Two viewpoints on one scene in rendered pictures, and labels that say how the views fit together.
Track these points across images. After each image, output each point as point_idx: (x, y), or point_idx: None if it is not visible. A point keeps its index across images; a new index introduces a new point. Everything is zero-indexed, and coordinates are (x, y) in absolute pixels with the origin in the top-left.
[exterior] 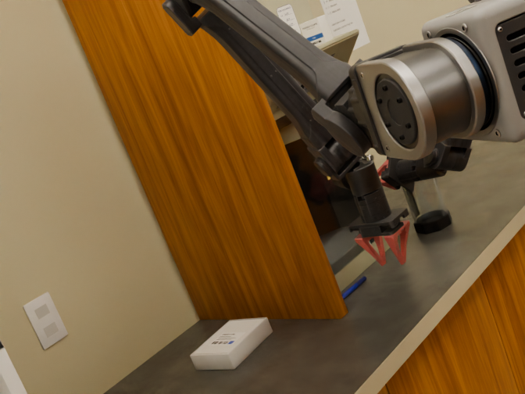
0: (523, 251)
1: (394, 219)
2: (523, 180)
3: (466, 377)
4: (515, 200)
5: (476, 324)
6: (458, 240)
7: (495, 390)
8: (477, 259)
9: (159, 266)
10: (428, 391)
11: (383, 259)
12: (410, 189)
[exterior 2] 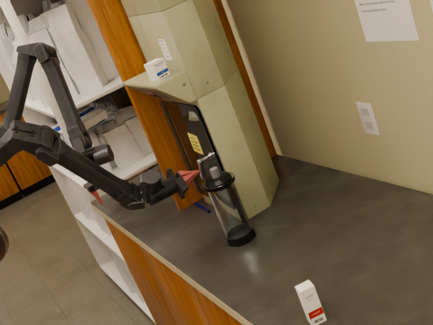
0: (214, 305)
1: (83, 185)
2: (247, 289)
3: (173, 286)
4: (213, 279)
5: (177, 280)
6: (196, 249)
7: (192, 315)
8: (160, 256)
9: (261, 112)
10: (153, 262)
11: (111, 197)
12: (180, 196)
